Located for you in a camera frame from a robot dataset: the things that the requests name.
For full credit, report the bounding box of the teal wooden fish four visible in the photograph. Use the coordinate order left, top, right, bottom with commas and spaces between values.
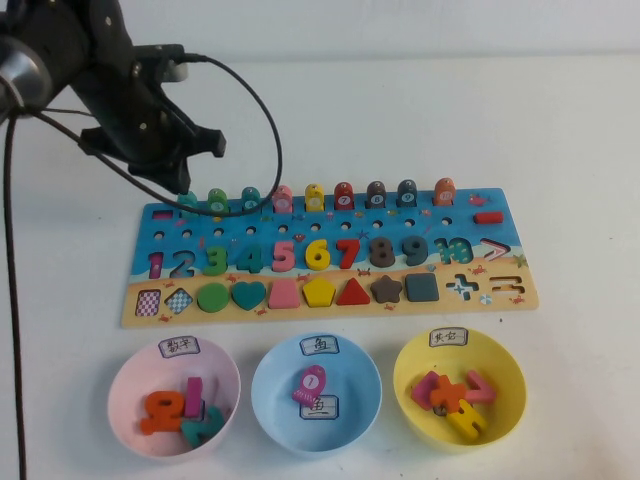
240, 186, 263, 217

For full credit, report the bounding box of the brown wooden fish eight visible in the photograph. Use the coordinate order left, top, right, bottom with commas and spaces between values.
365, 179, 388, 210

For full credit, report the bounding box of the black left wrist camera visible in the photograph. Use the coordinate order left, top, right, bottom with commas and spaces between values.
133, 43, 191, 84

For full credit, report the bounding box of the green wooden fish three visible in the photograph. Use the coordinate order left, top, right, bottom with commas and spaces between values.
206, 187, 230, 219

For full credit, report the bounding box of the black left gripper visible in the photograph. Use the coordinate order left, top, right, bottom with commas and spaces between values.
68, 0, 227, 197

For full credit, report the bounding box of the magenta wooden fish one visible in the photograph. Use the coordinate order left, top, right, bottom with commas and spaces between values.
291, 365, 328, 406

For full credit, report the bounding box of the grey wooden number nine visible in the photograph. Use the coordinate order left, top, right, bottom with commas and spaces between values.
401, 235, 430, 267

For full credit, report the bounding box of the pink wooden diamond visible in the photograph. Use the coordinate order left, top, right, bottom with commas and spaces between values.
410, 370, 442, 412

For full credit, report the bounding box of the ocean-print wooden puzzle board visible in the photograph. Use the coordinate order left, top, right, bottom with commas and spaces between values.
119, 187, 542, 330

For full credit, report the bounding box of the yellow wooden equals sign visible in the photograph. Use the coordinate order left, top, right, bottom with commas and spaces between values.
445, 400, 488, 444

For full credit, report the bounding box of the pink plastic bowl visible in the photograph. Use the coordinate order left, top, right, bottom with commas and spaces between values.
106, 335, 243, 458

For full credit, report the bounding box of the teal wooden number two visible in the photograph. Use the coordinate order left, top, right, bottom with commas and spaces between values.
180, 405, 225, 448

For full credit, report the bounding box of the orange wooden plus sign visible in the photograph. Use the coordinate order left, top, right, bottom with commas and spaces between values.
429, 375, 469, 413

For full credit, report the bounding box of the blue plastic bowl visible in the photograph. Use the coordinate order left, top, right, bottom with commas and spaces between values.
250, 331, 384, 458

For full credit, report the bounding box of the green wooden circle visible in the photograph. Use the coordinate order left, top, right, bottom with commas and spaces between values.
195, 281, 232, 314

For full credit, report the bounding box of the pink wooden greater-than sign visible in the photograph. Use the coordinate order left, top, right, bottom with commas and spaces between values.
461, 370, 499, 404

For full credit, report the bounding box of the teal wooden fish two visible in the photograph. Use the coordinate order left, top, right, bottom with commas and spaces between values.
176, 191, 202, 219

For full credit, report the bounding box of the yellow wooden number six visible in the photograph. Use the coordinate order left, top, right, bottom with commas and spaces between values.
305, 238, 333, 272

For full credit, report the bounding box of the yellow plastic bowl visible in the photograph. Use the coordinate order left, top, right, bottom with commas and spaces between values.
392, 326, 528, 454

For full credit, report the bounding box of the teal wooden number four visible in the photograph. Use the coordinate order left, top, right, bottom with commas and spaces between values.
236, 244, 267, 274

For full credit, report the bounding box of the red wooden triangle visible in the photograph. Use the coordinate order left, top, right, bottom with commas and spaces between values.
335, 277, 373, 307

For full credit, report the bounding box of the red wooden fish seven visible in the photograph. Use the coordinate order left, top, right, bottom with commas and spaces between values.
333, 180, 356, 212

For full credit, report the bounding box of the green wooden number three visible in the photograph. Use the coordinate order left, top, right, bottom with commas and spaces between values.
203, 244, 232, 277

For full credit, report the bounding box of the magenta wooden number one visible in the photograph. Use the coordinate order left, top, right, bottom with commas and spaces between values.
184, 376, 204, 419

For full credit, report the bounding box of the brown wooden star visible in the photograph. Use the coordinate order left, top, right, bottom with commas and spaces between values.
370, 275, 405, 305

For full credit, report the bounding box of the pink wooden fish five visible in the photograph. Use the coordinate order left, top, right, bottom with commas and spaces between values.
271, 184, 294, 216

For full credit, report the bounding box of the orange wooden fish ten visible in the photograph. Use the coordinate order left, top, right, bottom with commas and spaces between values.
433, 176, 458, 208

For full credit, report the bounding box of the grey wooden fish nine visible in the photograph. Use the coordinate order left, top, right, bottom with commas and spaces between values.
396, 178, 419, 209

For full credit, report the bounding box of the red wooden number seven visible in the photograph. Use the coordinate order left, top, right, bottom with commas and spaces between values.
335, 238, 363, 271

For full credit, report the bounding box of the orange wooden number ten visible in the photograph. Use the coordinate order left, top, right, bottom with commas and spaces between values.
139, 389, 189, 434

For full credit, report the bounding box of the grey wooden square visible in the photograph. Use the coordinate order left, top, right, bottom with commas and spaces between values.
404, 272, 441, 303

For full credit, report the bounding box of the pink wooden trapezoid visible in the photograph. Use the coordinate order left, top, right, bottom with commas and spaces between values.
266, 279, 302, 310

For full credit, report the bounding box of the pink wooden number five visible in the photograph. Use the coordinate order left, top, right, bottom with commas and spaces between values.
271, 241, 298, 274

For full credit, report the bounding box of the teal wooden heart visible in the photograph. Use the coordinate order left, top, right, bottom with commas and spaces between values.
230, 280, 267, 312

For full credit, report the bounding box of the brown wooden number eight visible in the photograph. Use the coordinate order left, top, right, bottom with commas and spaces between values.
369, 236, 397, 268

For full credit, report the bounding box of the yellow wooden pentagon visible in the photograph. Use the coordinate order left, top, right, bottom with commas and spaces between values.
301, 278, 337, 308

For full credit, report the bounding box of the yellow wooden fish six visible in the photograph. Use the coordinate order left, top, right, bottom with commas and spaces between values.
304, 182, 327, 214

